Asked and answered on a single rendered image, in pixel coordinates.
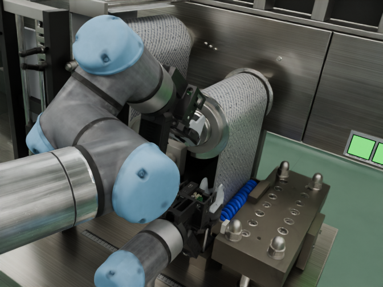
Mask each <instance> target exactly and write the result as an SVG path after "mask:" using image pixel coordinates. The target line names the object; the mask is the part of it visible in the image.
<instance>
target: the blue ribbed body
mask: <svg viewBox="0 0 383 287"><path fill-rule="evenodd" d="M256 186H257V182H256V181H254V180H249V181H247V183H246V184H245V185H244V186H243V187H242V188H241V189H240V190H239V191H238V192H237V193H236V194H235V196H234V197H233V198H232V199H231V200H230V201H229V202H228V203H227V205H225V206H224V208H223V209H222V212H221V218H220V220H221V221H225V220H226V219H227V220H231V219H232V218H233V216H234V215H235V214H236V213H237V212H238V211H239V210H240V208H241V207H242V206H243V205H244V204H245V203H246V202H247V198H248V195H249V193H250V192H252V190H253V189H254V188H255V187H256Z"/></svg>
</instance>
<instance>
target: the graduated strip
mask: <svg viewBox="0 0 383 287"><path fill-rule="evenodd" d="M80 234H82V235H83V236H85V237H87V238H89V239H90V240H92V241H94V242H95V243H97V244H98V245H101V246H102V247H104V248H105V249H107V250H109V251H111V252H112V253H114V252H116V251H118V250H119V249H120V248H119V247H117V246H115V245H113V244H112V243H110V242H108V241H106V240H105V239H103V238H101V237H100V236H98V235H96V234H94V233H93V232H91V231H89V230H87V229H85V230H84V231H83V232H81V233H80ZM156 279H158V280H160V281H161V282H163V283H164V284H167V285H168V286H170V287H186V286H184V285H182V284H181V283H179V282H177V281H176V280H174V279H172V278H170V277H169V276H167V275H165V274H163V273H162V272H161V273H160V274H159V275H158V276H157V278H156Z"/></svg>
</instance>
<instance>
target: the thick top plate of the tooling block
mask: <svg viewBox="0 0 383 287"><path fill-rule="evenodd" d="M278 167H279V166H277V167H276V168H275V169H274V170H273V171H272V172H271V174H270V175H269V176H268V177H267V178H266V179H265V181H268V182H270V186H269V188H268V190H267V191H266V192H265V193H264V194H263V196H262V197H261V198H260V199H259V200H258V202H257V203H256V204H253V203H251V202H249V201H247V202H246V203H245V204H244V205H243V206H242V207H241V208H240V210H239V211H238V212H237V213H236V214H235V215H234V216H233V218H232V219H231V220H230V222H231V221H232V220H234V219H238V220H239V221H240V222H241V225H242V228H241V229H242V235H241V236H242V238H241V240H240V241H239V242H236V243H234V242H230V241H228V240H227V239H226V238H225V234H222V233H219V234H218V235H217V236H216V238H215V240H214V246H213V252H212V256H211V258H212V259H213V260H215V261H217V262H219V263H221V264H223V265H225V266H227V267H229V268H231V269H232V270H234V271H236V272H238V273H240V274H242V275H244V276H246V277H248V278H250V279H252V280H254V281H255V282H257V283H259V284H261V285H263V286H265V287H282V286H283V284H284V282H285V280H286V278H287V276H288V274H289V272H290V270H291V268H292V266H293V264H294V262H295V260H296V258H297V256H298V254H299V252H300V251H301V249H302V246H303V243H304V240H305V237H306V234H307V232H308V230H309V228H310V226H311V224H312V222H313V220H314V218H315V216H316V214H317V212H320V211H321V209H322V207H323V205H324V203H325V200H326V198H327V195H328V192H329V189H330V186H331V185H328V184H326V183H323V184H322V189H321V190H320V191H316V190H313V189H311V188H309V186H308V184H309V183H310V181H311V178H310V177H307V176H305V175H301V174H299V173H296V172H294V171H291V170H290V172H289V177H288V178H282V177H279V176H277V174H276V172H277V170H278ZM276 236H282V237H283V238H284V239H285V242H286V244H285V247H286V248H285V251H284V258H283V259H281V260H275V259H272V258H271V257H270V256H269V255H268V254H267V249H268V248H269V246H270V244H271V242H272V240H273V239H274V237H276Z"/></svg>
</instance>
